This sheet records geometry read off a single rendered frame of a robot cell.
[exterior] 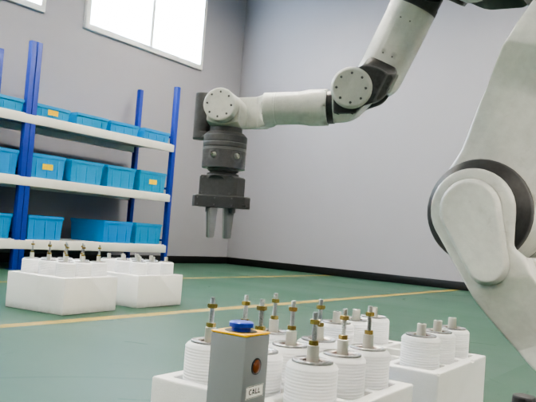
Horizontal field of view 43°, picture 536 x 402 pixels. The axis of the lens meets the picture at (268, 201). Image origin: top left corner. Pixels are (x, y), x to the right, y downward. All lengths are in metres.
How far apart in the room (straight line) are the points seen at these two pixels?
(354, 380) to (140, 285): 2.67
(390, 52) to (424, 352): 0.76
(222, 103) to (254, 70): 8.15
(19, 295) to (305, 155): 5.69
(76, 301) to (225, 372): 2.46
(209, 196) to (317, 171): 7.32
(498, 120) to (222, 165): 0.58
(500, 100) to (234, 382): 0.58
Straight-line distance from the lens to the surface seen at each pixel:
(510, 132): 0.99
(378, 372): 1.46
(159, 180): 7.25
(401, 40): 1.33
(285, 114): 1.35
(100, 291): 3.67
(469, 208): 0.94
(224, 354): 1.13
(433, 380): 1.70
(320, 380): 1.24
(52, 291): 3.53
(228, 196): 1.35
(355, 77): 1.30
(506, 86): 1.00
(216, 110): 1.35
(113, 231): 6.83
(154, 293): 4.01
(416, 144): 8.12
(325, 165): 8.62
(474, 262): 0.93
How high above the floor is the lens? 0.48
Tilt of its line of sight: 3 degrees up
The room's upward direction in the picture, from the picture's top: 4 degrees clockwise
